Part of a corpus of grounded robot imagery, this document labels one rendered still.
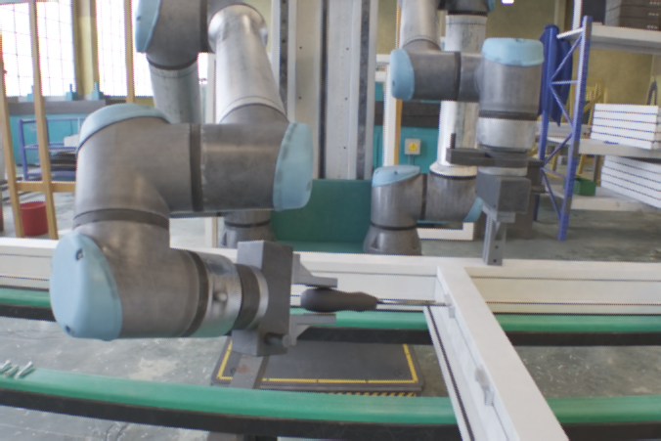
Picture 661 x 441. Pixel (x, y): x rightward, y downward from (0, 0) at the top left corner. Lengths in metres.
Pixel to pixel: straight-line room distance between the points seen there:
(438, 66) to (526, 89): 0.17
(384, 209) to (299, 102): 0.47
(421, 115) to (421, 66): 3.46
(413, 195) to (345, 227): 0.29
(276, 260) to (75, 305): 0.23
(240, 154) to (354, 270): 0.37
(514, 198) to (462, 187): 0.68
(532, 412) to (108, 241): 0.40
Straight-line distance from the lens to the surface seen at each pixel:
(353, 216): 1.54
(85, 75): 14.15
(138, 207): 0.43
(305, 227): 1.55
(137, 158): 0.44
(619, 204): 4.83
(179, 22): 0.96
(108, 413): 0.60
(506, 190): 0.70
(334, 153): 1.58
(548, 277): 0.82
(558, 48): 5.17
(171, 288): 0.43
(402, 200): 1.38
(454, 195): 1.38
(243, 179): 0.44
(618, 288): 0.88
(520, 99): 0.71
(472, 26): 1.35
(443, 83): 0.82
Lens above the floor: 1.19
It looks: 15 degrees down
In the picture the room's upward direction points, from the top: 1 degrees clockwise
